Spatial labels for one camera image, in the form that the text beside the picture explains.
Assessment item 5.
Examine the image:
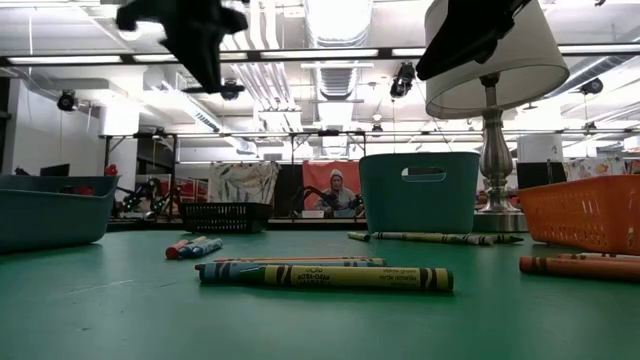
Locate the leaf print fabric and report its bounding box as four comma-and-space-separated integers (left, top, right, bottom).
207, 161, 281, 204

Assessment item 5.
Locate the person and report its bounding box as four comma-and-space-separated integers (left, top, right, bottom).
315, 168, 359, 219

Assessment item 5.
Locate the white shade silver table lamp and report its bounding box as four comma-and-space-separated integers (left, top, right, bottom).
424, 0, 571, 234

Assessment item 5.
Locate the red backdrop cloth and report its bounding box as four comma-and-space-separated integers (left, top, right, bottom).
301, 160, 362, 212

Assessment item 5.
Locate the black ceiling camera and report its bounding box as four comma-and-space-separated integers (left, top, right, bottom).
220, 79, 246, 102
55, 89, 80, 113
389, 61, 417, 99
579, 77, 605, 97

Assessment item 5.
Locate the low grey-blue plastic bin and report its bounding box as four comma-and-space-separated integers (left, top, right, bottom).
0, 173, 121, 254

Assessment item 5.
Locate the dark flat monitor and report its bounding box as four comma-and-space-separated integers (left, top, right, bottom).
39, 163, 72, 177

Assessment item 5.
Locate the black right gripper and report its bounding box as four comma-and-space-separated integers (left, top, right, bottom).
415, 0, 532, 82

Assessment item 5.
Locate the colourful print fabric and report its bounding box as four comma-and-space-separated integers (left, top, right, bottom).
562, 157, 640, 181

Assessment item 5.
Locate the tall teal plastic bin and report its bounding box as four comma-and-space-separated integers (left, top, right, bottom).
358, 151, 481, 235

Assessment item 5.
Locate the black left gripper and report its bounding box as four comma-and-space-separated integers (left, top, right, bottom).
115, 0, 249, 96

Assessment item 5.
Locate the orange mesh basket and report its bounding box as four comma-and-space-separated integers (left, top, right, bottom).
517, 174, 640, 256

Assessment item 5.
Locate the black mesh basket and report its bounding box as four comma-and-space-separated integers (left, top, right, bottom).
178, 201, 275, 235

